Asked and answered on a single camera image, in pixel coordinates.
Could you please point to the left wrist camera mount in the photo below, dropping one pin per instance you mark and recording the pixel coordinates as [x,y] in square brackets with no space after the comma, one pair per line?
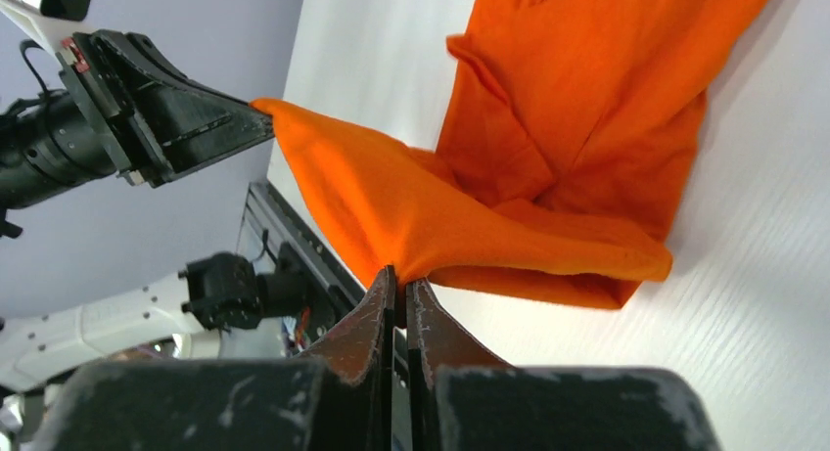
[48,22]

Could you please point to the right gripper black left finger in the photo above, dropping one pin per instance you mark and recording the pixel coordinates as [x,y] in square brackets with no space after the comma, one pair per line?
[336,395]

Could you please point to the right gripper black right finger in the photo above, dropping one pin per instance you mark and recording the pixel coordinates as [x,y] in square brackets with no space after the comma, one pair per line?
[467,398]

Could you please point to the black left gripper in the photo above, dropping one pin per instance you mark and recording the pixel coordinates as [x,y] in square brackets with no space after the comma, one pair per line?
[124,110]

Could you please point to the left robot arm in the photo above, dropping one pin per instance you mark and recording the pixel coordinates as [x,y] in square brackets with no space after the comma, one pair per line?
[216,294]

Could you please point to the orange t-shirt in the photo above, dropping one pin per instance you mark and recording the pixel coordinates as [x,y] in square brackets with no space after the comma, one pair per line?
[563,156]

